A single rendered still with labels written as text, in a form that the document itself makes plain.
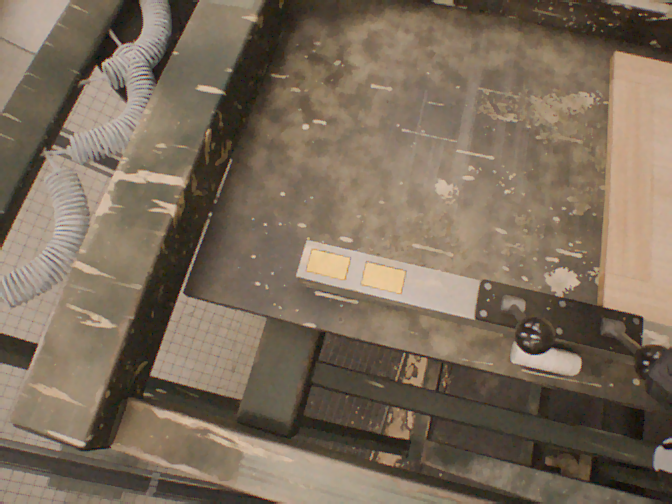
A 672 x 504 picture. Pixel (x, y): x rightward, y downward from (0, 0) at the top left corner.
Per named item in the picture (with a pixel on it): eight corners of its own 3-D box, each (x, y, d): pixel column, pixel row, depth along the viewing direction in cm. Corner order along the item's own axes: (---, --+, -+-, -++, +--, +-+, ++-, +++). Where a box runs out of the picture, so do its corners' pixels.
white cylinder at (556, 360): (508, 363, 56) (570, 378, 55) (516, 361, 53) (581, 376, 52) (511, 340, 57) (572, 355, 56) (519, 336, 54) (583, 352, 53)
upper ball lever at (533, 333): (520, 321, 55) (553, 365, 42) (490, 313, 55) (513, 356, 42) (529, 291, 54) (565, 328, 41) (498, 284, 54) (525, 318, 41)
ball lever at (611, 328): (617, 343, 53) (676, 394, 40) (586, 336, 54) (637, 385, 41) (627, 314, 53) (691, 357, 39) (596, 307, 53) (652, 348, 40)
